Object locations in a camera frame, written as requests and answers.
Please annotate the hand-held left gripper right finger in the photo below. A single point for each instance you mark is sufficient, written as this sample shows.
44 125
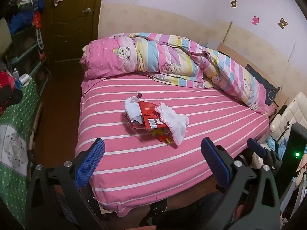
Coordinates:
215 165

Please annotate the cardboard box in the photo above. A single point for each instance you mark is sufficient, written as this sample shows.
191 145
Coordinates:
4 38

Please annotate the pastel striped cartoon quilt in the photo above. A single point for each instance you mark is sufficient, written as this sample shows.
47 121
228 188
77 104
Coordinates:
177 60

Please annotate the white padded chair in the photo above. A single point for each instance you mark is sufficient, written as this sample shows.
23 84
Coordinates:
293 113

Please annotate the pile of clothes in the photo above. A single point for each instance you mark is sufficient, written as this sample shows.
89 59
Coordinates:
26 7

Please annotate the brown bear wall sticker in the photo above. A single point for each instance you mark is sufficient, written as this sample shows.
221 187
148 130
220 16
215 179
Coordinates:
233 3
283 23

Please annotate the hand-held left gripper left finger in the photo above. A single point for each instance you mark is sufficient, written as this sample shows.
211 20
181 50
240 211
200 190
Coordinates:
91 158

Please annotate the glass front cabinet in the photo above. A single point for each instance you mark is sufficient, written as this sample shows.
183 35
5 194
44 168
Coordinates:
26 50

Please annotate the red snack packet with barcode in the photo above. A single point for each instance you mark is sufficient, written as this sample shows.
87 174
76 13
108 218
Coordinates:
150 115

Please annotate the yellow candy wrapper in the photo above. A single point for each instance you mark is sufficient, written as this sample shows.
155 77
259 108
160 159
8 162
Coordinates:
162 136

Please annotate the pink striped bed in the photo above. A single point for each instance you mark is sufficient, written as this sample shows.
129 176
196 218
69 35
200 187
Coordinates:
144 170

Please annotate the pink bear wall sticker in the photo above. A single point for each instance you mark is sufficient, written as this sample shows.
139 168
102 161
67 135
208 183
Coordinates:
255 20

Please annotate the brown wooden door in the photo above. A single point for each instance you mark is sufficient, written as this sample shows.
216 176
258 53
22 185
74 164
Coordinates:
69 36

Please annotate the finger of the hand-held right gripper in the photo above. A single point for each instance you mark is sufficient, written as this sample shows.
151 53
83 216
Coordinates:
257 147

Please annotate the red bag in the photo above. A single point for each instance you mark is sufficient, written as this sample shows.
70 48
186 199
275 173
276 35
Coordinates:
6 81

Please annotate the green patterned tablecloth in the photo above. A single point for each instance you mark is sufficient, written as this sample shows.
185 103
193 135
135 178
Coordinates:
21 117

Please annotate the white jar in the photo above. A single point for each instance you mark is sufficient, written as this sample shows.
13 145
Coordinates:
24 78

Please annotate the white bag with pink trim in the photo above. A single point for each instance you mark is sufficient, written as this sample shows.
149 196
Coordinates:
174 122

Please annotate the black cloth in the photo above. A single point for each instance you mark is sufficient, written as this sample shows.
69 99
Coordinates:
12 98

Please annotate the dark grey cushion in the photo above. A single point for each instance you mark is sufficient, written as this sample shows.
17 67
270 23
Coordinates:
261 81

